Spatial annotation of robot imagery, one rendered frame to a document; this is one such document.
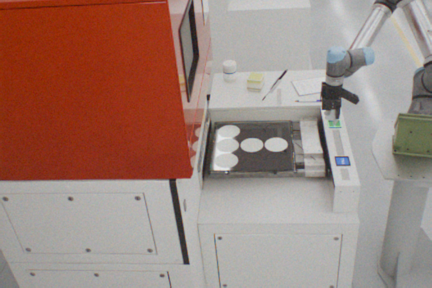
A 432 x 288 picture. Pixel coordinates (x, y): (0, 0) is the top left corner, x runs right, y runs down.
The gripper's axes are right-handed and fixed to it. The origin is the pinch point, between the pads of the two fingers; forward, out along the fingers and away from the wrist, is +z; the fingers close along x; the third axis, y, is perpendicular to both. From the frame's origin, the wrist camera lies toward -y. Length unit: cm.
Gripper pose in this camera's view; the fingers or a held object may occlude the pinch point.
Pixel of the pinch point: (336, 121)
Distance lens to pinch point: 218.7
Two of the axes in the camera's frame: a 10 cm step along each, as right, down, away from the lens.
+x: -0.7, 5.8, -8.1
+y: -9.9, 0.2, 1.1
